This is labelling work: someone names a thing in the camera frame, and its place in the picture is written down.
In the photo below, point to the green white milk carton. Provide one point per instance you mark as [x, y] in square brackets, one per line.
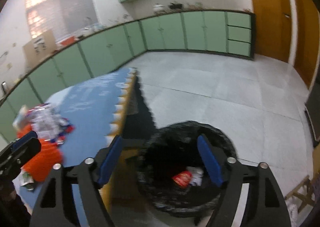
[26, 180]

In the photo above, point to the wooden table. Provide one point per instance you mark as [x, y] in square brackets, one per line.
[114, 140]

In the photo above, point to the blue table mat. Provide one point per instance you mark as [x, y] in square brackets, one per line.
[90, 106]

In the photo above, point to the window with blinds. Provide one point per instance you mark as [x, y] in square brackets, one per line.
[62, 17]

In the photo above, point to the blue white paper cup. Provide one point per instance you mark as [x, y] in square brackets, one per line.
[21, 119]

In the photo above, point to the green lower kitchen cabinets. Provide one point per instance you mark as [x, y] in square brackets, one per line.
[207, 31]

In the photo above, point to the white cooking pot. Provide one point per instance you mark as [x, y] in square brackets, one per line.
[158, 8]

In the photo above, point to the white tissue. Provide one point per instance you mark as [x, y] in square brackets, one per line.
[196, 176]

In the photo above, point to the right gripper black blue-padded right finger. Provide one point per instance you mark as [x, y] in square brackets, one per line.
[265, 205]

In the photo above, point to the black wok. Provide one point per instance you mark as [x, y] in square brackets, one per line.
[175, 6]

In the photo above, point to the cardboard box on counter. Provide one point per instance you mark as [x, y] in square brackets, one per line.
[36, 50]

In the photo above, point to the dark gloved left hand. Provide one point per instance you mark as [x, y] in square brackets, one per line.
[13, 210]

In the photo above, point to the orange foam fruit net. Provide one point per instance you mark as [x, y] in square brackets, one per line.
[41, 164]

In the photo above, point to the red basin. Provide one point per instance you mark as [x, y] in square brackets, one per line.
[68, 41]

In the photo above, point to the black bagged trash bin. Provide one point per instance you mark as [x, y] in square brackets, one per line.
[171, 151]

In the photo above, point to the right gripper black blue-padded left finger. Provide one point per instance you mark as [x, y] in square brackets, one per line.
[55, 205]

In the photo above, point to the dark glass cabinet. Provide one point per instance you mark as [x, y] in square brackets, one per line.
[312, 111]

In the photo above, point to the blue white snack bag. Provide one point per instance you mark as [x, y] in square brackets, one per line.
[49, 124]

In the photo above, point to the red paper cup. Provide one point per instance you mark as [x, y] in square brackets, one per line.
[183, 179]

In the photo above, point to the small wooden stool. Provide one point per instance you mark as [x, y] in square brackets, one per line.
[307, 191]

